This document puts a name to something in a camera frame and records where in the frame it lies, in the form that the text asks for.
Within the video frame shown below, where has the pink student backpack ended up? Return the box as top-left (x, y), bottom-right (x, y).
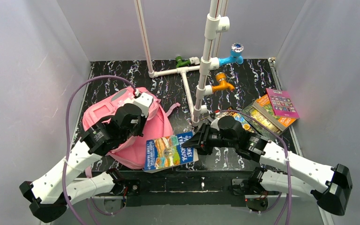
top-left (82, 87), bottom-right (180, 169)

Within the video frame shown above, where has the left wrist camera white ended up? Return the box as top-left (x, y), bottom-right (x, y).
top-left (131, 89), bottom-right (154, 118)

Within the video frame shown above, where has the dark treehouse book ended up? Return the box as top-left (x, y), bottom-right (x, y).
top-left (209, 110), bottom-right (257, 133)

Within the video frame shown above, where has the orange cover book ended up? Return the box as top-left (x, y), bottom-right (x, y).
top-left (252, 94), bottom-right (297, 133)

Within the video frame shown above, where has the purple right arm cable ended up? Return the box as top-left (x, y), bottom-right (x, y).
top-left (217, 109), bottom-right (293, 225)

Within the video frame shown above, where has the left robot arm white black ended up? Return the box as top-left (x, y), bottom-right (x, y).
top-left (19, 103), bottom-right (149, 223)

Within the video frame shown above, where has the green cover book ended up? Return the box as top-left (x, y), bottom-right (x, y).
top-left (242, 104), bottom-right (283, 140)

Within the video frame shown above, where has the white PVC pipe frame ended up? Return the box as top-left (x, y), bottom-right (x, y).
top-left (134, 0), bottom-right (230, 127)

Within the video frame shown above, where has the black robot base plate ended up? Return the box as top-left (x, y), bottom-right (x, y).
top-left (87, 169), bottom-right (280, 208)

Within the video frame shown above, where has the blue tap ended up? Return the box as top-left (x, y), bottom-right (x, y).
top-left (218, 43), bottom-right (244, 66)

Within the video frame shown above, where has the green pipe valve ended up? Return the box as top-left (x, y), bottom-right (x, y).
top-left (175, 55), bottom-right (190, 68)

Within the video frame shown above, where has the pink small book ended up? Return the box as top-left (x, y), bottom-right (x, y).
top-left (266, 88), bottom-right (300, 119)

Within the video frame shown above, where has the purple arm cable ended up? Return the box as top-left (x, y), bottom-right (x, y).
top-left (217, 109), bottom-right (293, 225)
top-left (62, 75), bottom-right (137, 225)

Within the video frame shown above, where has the blue 91-storey treehouse book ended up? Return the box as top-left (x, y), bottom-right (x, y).
top-left (143, 132), bottom-right (199, 173)

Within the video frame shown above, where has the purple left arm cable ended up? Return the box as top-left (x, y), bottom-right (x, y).
top-left (62, 75), bottom-right (137, 225)

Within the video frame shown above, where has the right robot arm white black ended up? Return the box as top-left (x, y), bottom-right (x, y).
top-left (182, 115), bottom-right (353, 216)

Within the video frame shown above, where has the orange tap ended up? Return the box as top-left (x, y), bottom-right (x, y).
top-left (212, 72), bottom-right (235, 92)

